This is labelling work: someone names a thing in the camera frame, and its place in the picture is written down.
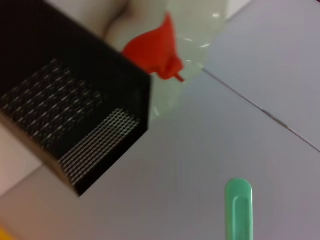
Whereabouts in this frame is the black mesh pen holder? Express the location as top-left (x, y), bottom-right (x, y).
top-left (0, 0), bottom-right (153, 198)

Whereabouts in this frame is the translucent green fruit bowl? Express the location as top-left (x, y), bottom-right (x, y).
top-left (103, 0), bottom-right (229, 124)

